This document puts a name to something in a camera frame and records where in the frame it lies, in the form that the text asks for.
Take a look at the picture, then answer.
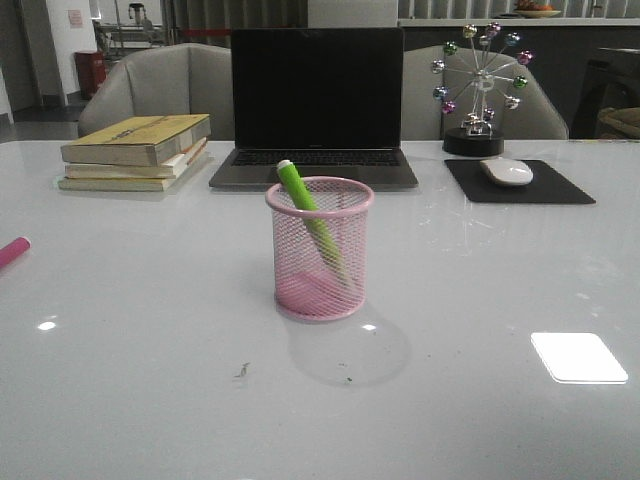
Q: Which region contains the grey left armchair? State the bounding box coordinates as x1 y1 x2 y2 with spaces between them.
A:
78 43 235 140

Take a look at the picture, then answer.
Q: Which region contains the grey laptop computer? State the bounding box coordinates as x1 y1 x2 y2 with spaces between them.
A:
209 27 418 190

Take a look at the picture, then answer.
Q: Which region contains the ferris wheel desk ornament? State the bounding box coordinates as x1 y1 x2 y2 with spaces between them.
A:
431 20 534 157

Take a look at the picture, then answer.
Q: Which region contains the yellow top book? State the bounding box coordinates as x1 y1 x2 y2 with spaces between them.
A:
61 114 211 166

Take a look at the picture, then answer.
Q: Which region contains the grey armchair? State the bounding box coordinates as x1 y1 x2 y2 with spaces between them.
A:
401 45 569 141
78 43 235 140

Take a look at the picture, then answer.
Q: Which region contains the white computer mouse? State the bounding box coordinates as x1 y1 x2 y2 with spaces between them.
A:
479 158 534 186

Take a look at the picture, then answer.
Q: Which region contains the fruit bowl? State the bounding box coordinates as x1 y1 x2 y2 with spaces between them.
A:
514 0 560 18

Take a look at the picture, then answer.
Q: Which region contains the pale bottom book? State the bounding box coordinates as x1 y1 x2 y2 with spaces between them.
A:
57 152 208 192

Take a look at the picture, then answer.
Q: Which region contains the black mouse pad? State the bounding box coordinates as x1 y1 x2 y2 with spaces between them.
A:
444 159 596 205

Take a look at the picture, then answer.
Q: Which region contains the grey right armchair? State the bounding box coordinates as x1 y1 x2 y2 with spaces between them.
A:
401 45 569 141

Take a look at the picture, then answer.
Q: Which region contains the green marker pen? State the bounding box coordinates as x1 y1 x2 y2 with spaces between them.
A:
277 159 352 288

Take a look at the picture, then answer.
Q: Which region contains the pink mesh pen holder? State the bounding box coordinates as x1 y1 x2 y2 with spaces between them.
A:
265 176 374 321

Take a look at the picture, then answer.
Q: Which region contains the red bin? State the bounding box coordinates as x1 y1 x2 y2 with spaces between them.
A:
74 51 106 100

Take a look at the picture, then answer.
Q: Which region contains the pink marker pen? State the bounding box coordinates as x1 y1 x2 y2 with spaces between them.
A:
0 236 31 269

